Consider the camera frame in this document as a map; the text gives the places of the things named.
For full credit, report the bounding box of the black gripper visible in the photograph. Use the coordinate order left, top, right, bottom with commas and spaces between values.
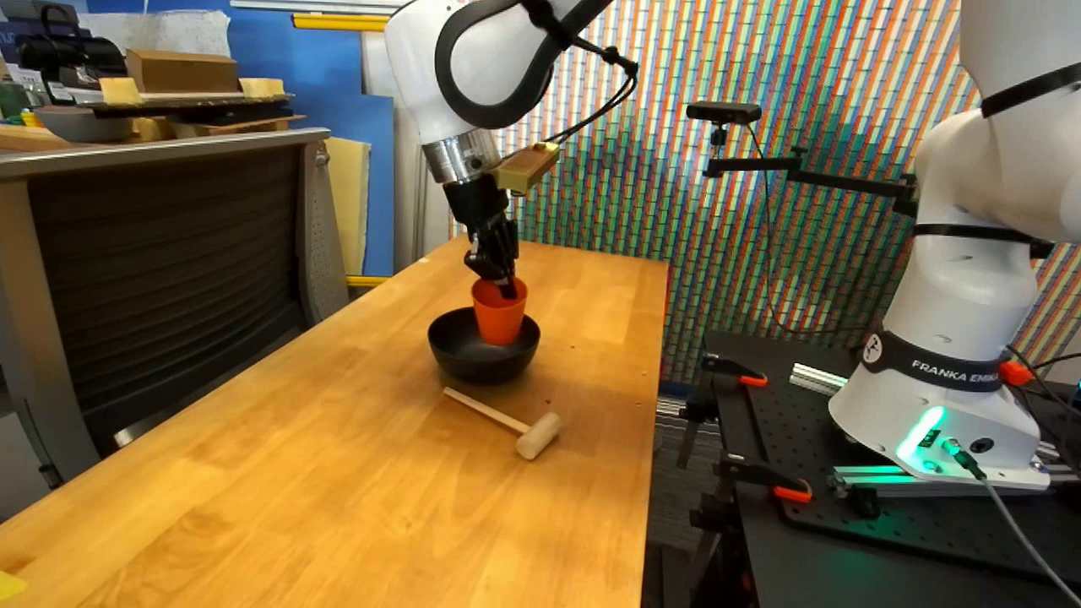
439, 166, 524, 302

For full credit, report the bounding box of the orange plastic cup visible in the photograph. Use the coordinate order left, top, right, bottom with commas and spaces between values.
466, 275, 533, 350

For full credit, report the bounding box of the black bowl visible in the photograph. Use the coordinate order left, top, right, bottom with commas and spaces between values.
426, 305, 544, 388

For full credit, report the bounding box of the grey metal pole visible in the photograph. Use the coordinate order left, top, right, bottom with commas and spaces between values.
413, 155, 437, 262

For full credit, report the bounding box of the beige wooden board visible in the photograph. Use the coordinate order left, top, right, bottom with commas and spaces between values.
319, 136, 376, 280

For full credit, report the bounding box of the wooden mallet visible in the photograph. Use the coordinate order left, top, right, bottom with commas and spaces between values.
439, 386, 565, 465

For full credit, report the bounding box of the striped backdrop panel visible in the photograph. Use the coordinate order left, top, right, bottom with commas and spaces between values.
441, 0, 1081, 391

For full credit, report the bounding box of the orange-tipped black clamp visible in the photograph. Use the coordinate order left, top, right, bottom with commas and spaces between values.
718, 450, 817, 511
699, 350, 774, 396

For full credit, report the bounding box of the yellow bar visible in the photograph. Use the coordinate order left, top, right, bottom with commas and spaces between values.
286, 10, 394, 36

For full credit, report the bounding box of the silver aluminium extrusion bar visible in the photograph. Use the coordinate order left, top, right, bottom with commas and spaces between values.
786, 359, 850, 397

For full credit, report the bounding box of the brown cardboard box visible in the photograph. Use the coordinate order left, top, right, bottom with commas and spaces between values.
122, 48, 244, 99

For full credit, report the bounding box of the black bag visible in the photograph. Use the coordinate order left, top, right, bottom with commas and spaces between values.
12, 0, 127, 84

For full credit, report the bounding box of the gold wrist camera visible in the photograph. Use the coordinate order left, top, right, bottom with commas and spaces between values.
487, 139, 565, 198

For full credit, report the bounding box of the black camera on boom arm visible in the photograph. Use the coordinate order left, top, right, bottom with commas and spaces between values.
682, 99, 923, 218

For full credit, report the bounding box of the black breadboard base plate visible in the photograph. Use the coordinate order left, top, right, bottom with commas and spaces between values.
699, 332, 1081, 608

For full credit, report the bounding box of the red cable connector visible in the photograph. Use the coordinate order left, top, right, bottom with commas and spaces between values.
996, 359, 1041, 396

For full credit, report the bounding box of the grey cable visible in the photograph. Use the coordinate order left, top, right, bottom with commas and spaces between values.
948, 439, 1081, 608

